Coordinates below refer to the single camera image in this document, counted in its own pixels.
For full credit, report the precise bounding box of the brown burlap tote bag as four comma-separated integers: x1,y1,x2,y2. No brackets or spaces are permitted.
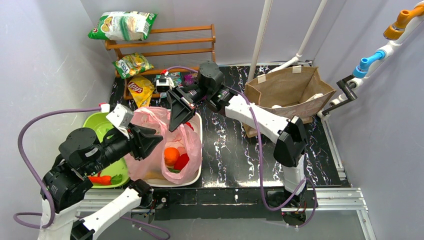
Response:
244,66,336,124

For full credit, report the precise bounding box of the wooden shelf rack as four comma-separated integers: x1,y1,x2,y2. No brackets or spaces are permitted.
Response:
104,23,218,101

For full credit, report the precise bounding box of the orange pipe valve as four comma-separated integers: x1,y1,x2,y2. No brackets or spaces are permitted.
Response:
383,10,415,41

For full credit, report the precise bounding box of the green white chips bag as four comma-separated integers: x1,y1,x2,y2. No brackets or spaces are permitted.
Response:
87,11,158,42

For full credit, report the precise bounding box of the purple grape candy packet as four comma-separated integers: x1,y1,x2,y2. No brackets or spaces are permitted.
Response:
183,72,198,87

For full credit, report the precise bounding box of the green yellow snack bag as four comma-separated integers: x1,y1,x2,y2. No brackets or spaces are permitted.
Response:
112,52,155,79

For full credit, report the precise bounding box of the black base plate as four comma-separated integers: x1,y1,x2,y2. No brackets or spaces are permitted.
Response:
130,187,316,221

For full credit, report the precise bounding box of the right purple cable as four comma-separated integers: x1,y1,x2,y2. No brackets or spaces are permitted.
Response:
165,65,319,229

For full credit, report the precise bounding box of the red strawberry toy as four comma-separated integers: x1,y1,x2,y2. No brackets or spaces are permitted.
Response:
185,122,194,131

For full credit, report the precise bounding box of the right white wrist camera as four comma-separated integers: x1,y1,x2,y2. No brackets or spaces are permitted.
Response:
155,70,175,93

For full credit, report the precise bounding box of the small red tomato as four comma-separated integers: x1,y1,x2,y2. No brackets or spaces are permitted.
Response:
88,175,112,186

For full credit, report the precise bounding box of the pink plastic grocery bag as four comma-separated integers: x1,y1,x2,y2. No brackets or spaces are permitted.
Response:
124,106,203,188

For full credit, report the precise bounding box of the red bell pepper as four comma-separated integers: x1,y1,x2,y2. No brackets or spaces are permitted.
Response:
173,153,190,171

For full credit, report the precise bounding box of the yellow Lays chips bag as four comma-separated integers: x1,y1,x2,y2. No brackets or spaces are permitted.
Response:
127,76,155,108

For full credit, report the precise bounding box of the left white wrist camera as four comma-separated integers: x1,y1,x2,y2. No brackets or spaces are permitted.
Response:
99,103,134,139

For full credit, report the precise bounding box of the teal candy packet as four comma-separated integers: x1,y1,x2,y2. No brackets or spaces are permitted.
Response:
158,72,183,99

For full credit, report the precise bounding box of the orange fruit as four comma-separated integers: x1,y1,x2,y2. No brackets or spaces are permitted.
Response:
163,147,180,167

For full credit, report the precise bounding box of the blue pipe valve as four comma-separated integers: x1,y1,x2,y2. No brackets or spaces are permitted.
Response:
352,50,386,79

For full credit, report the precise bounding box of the white rectangular tray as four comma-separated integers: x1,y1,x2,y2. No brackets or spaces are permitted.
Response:
144,110,203,188

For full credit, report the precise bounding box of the white PVC pipe frame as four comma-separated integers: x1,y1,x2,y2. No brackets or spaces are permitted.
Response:
246,0,424,117

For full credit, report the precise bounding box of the green plastic bin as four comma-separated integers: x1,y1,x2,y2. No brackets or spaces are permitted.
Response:
83,112,130,189

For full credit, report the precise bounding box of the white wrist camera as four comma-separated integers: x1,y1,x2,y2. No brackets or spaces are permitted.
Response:
155,70,175,93
99,103,134,139

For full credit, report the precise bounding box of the black pipe clamp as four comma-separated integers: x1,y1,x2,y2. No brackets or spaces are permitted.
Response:
321,74,358,116

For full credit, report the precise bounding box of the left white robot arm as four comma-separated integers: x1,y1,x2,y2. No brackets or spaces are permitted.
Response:
38,124,163,240

